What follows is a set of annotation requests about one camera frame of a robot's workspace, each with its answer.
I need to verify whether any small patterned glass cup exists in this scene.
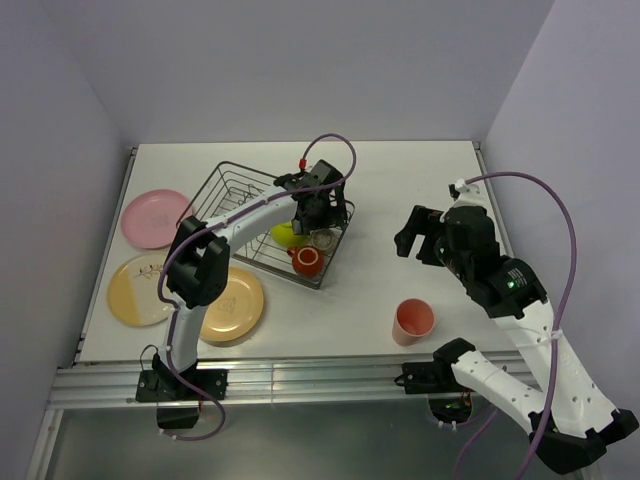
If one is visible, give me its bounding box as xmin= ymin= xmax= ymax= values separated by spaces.
xmin=310 ymin=229 xmax=336 ymax=251

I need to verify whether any lime green bowl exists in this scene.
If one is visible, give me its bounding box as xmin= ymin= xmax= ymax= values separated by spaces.
xmin=270 ymin=222 xmax=309 ymax=248

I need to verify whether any orange brown ceramic mug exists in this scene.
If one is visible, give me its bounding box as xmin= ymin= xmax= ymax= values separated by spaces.
xmin=287 ymin=246 xmax=324 ymax=278

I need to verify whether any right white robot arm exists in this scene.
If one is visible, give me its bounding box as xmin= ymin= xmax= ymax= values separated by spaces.
xmin=394 ymin=205 xmax=639 ymax=475

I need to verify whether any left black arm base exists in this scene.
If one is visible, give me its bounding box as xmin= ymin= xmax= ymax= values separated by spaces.
xmin=135 ymin=352 xmax=228 ymax=434

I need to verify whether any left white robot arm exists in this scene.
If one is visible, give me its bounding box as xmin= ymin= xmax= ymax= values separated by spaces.
xmin=151 ymin=160 xmax=353 ymax=399

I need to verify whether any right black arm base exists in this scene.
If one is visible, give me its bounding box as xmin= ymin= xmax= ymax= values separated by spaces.
xmin=393 ymin=360 xmax=491 ymax=431

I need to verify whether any pink plastic cup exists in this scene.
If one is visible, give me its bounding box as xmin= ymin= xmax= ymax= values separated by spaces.
xmin=392 ymin=298 xmax=436 ymax=346

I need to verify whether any orange plastic plate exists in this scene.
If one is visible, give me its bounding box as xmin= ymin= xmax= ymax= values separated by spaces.
xmin=200 ymin=267 xmax=264 ymax=343

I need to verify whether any pink plastic plate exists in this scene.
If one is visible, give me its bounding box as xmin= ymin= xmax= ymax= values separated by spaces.
xmin=120 ymin=189 xmax=192 ymax=250

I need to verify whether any cream yellow floral plate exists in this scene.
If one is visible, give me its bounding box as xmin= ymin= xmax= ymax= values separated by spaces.
xmin=107 ymin=251 xmax=171 ymax=328

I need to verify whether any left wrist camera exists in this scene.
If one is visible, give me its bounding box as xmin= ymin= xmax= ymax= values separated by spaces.
xmin=296 ymin=159 xmax=343 ymax=187

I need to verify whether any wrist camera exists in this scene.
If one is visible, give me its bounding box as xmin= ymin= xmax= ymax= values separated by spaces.
xmin=448 ymin=179 xmax=486 ymax=210
xmin=296 ymin=159 xmax=343 ymax=187

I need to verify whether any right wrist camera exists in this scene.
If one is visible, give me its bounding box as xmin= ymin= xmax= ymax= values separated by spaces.
xmin=448 ymin=179 xmax=486 ymax=210

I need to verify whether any metal wire dish rack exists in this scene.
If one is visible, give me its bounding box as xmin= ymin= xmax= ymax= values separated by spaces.
xmin=182 ymin=161 xmax=355 ymax=290

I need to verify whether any aluminium front rail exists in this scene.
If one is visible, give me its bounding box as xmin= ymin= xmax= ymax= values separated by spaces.
xmin=49 ymin=355 xmax=531 ymax=409

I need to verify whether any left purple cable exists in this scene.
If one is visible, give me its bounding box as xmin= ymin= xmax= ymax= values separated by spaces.
xmin=158 ymin=133 xmax=359 ymax=444

